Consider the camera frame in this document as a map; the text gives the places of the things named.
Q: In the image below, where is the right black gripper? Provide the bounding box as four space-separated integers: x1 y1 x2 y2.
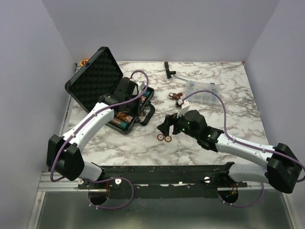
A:
157 108 199 140

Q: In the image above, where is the black poker chip case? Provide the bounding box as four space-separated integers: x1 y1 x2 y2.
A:
65 47 155 134

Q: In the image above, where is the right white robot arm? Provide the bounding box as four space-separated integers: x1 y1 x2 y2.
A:
157 110 301 194

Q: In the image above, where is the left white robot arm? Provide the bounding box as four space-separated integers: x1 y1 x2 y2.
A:
47 77 148 188

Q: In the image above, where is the orange poker chip right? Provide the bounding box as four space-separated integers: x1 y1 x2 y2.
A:
164 136 172 143

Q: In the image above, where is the orange poker chip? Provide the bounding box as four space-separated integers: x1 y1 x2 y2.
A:
157 134 164 141
164 136 172 143

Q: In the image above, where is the orange poker chip left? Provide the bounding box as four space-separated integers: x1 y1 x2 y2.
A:
157 134 164 141

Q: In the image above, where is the brown copper tool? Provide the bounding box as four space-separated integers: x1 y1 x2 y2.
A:
168 93 183 101

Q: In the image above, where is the clear plastic organizer box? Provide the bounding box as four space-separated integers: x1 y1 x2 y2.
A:
184 81 220 104

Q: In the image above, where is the black T-handle wrench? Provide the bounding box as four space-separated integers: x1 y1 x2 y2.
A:
164 62 188 82

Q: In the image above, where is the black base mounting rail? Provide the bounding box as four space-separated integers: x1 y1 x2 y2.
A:
77 162 247 199

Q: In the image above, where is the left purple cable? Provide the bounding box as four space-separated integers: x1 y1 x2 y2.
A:
50 70 150 210

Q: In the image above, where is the purple cable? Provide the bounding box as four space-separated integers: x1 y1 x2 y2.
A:
176 91 305 208
50 70 150 210

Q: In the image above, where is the aluminium extrusion rail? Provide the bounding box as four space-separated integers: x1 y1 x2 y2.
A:
38 172 79 192

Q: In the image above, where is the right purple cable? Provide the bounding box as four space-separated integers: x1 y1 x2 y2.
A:
176 91 305 208

